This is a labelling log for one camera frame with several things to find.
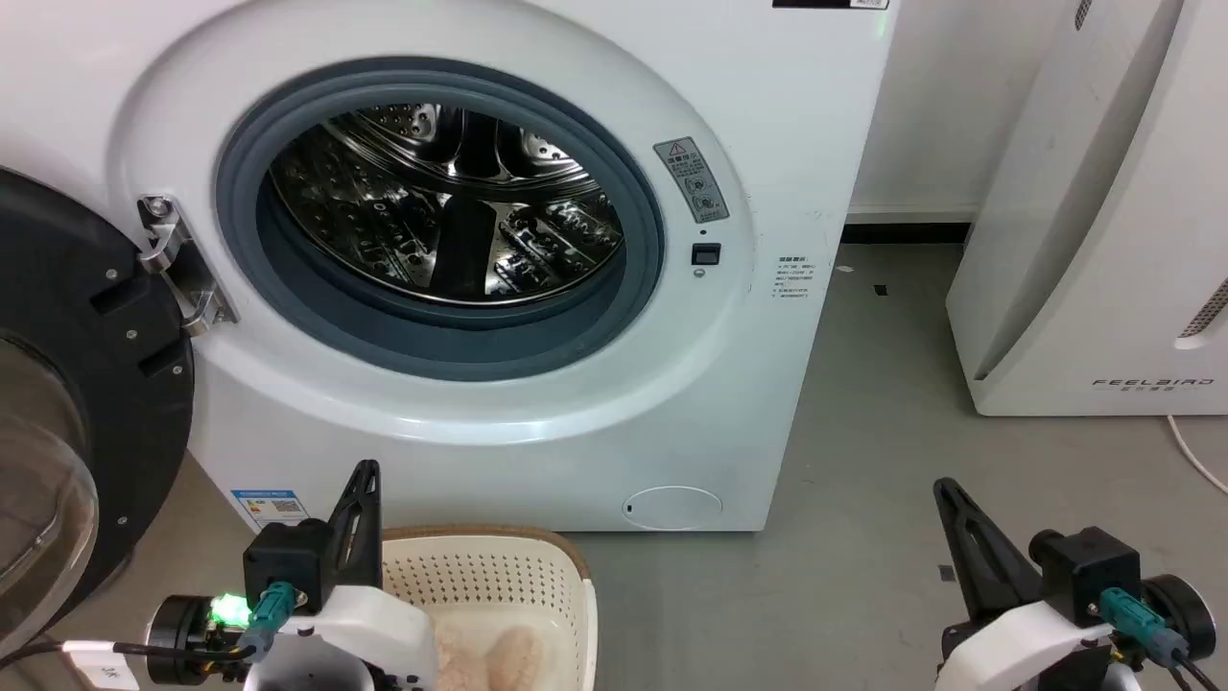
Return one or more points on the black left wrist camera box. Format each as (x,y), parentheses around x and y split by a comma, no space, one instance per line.
(286,557)

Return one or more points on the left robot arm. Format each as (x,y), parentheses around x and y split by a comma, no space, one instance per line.
(182,629)

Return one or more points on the white air purifier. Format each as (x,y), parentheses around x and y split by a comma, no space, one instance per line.
(1103,240)

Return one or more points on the grey rubber door gasket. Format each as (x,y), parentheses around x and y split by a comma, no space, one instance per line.
(384,338)

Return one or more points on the blue energy label sticker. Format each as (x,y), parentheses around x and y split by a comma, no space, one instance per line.
(271,509)

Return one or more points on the small printed text sticker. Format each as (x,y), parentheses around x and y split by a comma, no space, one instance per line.
(794,278)

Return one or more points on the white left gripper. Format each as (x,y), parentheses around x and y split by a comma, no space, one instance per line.
(369,638)

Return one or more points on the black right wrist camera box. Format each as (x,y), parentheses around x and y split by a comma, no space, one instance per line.
(1089,571)

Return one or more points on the stainless steel washing machine drum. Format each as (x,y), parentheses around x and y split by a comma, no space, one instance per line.
(384,211)

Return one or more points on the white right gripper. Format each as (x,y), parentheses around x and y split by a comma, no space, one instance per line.
(1031,648)

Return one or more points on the white front-load washing machine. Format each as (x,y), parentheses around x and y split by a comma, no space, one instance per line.
(767,144)

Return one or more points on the round white filter cover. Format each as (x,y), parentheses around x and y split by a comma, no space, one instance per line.
(672,507)

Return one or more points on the metal washing machine door hinge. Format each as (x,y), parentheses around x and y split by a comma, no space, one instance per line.
(178,264)

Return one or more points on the black washer door with glass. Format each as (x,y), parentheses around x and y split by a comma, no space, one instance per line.
(129,403)

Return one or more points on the cream perforated laundry basket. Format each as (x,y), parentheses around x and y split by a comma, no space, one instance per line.
(480,576)

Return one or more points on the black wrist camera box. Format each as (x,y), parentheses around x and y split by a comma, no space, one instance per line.
(286,557)
(1089,571)

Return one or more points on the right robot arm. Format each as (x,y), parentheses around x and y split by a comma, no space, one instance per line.
(1182,609)

